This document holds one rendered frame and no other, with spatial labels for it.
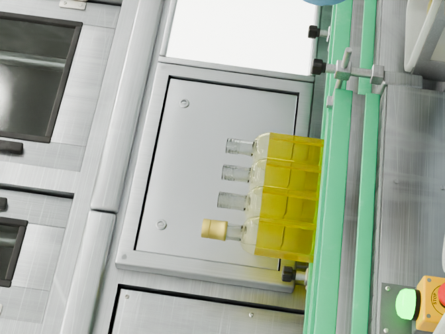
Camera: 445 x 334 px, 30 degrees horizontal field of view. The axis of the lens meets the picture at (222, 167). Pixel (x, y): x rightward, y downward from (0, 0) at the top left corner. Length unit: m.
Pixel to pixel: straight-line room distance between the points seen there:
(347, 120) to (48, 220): 0.63
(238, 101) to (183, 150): 0.17
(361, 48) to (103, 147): 0.55
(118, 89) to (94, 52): 0.14
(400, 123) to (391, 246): 0.23
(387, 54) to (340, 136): 0.27
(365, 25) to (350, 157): 0.37
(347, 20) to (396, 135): 0.35
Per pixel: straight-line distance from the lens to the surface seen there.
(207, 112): 1.73
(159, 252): 1.59
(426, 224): 1.35
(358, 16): 1.71
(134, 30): 1.86
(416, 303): 1.24
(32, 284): 1.63
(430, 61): 1.50
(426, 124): 1.45
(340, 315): 1.29
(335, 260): 1.32
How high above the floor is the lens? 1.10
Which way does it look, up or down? 2 degrees up
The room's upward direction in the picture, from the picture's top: 82 degrees counter-clockwise
